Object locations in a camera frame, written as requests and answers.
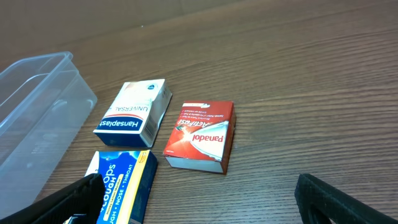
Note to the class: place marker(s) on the red Panadol box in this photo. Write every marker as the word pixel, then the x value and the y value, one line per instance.
pixel 202 136

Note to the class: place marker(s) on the blue yellow cough drops box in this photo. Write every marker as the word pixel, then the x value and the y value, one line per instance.
pixel 127 178

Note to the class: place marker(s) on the white blue Hansaplast box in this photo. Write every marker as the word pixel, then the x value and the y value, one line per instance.
pixel 135 115

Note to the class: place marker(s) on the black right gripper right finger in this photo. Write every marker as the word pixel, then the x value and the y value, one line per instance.
pixel 318 202

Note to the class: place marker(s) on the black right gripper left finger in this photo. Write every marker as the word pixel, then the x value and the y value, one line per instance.
pixel 81 200

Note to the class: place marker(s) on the clear plastic container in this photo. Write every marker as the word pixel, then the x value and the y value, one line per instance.
pixel 44 103

